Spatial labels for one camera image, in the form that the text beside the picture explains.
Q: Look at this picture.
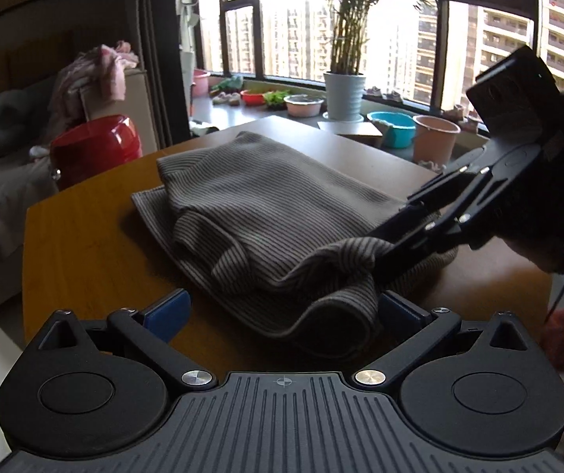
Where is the pink basin far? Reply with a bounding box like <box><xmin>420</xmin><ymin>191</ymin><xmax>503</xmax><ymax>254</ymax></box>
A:
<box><xmin>192</xmin><ymin>69</ymin><xmax>210</xmax><ymax>97</ymax></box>

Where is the pink metal bowl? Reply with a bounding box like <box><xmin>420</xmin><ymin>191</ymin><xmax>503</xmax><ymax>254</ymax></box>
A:
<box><xmin>284</xmin><ymin>94</ymin><xmax>325</xmax><ymax>119</ymax></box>

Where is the beige cabinet box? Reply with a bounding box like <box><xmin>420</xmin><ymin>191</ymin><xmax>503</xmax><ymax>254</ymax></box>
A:
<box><xmin>80</xmin><ymin>69</ymin><xmax>158</xmax><ymax>155</ymax></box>

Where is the grey neck pillow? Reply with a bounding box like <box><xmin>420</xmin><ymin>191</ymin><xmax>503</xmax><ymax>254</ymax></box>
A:
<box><xmin>0</xmin><ymin>90</ymin><xmax>44</xmax><ymax>158</ymax></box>

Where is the grey striped knit garment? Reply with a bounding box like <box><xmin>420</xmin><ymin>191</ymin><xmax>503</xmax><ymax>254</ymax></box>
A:
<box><xmin>132</xmin><ymin>131</ymin><xmax>456</xmax><ymax>342</ymax></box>

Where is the red round stool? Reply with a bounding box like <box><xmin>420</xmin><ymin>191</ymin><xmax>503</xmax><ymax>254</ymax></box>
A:
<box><xmin>49</xmin><ymin>114</ymin><xmax>142</xmax><ymax>191</ymax></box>

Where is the teal plastic basin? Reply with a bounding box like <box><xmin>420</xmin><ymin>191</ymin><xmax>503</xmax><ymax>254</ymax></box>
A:
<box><xmin>366</xmin><ymin>111</ymin><xmax>416</xmax><ymax>149</ymax></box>

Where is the white ribbed plant pot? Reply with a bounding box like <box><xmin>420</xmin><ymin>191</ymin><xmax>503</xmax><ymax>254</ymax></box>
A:
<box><xmin>324</xmin><ymin>73</ymin><xmax>365</xmax><ymax>122</ymax></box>

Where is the red plastic basin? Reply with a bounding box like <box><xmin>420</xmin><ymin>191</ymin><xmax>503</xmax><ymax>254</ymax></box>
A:
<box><xmin>240</xmin><ymin>90</ymin><xmax>266</xmax><ymax>107</ymax></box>

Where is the white floor cleaner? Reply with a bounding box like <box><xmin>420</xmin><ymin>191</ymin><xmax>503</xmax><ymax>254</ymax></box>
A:
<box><xmin>176</xmin><ymin>0</ymin><xmax>200</xmax><ymax>119</ymax></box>

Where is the green bamboo plant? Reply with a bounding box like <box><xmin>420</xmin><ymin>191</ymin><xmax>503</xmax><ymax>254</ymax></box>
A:
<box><xmin>329</xmin><ymin>0</ymin><xmax>381</xmax><ymax>76</ymax></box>

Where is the pink clothes pile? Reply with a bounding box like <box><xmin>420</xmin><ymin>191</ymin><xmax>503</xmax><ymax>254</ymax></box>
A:
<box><xmin>48</xmin><ymin>41</ymin><xmax>139</xmax><ymax>129</ymax></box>

